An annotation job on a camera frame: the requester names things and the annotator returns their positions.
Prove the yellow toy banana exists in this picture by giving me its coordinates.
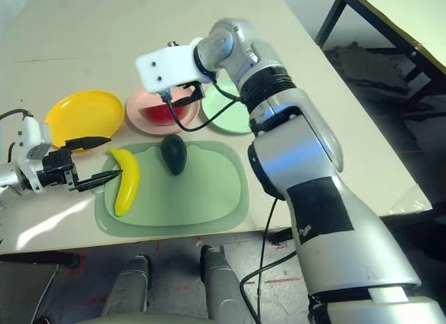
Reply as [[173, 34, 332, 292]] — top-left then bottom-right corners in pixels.
[[106, 148, 141, 218]]

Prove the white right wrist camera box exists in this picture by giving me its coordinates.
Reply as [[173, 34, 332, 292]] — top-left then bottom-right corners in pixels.
[[135, 45, 215, 94]]

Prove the pink plastic plate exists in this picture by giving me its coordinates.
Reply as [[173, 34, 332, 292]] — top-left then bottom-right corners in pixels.
[[125, 88, 201, 134]]

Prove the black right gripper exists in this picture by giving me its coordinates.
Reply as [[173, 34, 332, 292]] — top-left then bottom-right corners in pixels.
[[173, 80, 203, 108]]

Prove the dark green toy avocado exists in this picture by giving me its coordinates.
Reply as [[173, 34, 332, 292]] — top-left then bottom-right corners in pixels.
[[160, 134, 187, 176]]

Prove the side table with dark frame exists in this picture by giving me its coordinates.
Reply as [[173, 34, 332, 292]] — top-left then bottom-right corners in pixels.
[[315, 0, 446, 112]]

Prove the grey robot torso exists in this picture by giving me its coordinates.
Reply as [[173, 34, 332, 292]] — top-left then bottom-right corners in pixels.
[[75, 311, 210, 324]]

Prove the green cutting board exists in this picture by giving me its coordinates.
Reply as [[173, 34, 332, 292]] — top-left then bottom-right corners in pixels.
[[94, 140, 250, 238]]

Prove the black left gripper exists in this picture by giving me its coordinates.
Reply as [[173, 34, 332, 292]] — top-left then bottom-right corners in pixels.
[[37, 136, 124, 193]]

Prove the grey robot leg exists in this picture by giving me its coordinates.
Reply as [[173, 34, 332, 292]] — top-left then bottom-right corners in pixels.
[[200, 245, 259, 324], [100, 256, 153, 318]]

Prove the mint green plastic plate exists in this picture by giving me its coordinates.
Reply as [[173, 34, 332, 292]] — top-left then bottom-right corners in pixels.
[[201, 78, 252, 134]]

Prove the clear plastic corner film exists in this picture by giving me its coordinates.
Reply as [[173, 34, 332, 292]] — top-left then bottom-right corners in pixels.
[[389, 183, 433, 216]]

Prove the grey right robot leg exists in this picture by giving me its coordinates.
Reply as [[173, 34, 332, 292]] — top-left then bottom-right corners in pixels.
[[200, 245, 259, 324]]

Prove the grey left robot leg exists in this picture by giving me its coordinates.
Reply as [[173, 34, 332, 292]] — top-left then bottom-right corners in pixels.
[[100, 256, 153, 318]]

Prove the black table frame bar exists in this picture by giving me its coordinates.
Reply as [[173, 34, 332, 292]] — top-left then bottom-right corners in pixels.
[[0, 251, 86, 269], [271, 228, 293, 247]]

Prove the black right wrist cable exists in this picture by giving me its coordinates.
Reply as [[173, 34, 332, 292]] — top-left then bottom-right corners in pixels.
[[160, 90, 297, 324]]

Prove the yellow plastic plate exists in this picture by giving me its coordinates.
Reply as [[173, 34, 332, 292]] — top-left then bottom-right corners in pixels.
[[44, 89, 125, 154]]

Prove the red toy watermelon slice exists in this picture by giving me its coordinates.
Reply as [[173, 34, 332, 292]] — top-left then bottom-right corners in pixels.
[[141, 104, 191, 126]]

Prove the thin white floor cable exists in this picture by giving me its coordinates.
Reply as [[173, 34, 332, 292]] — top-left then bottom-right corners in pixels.
[[29, 266, 60, 324]]

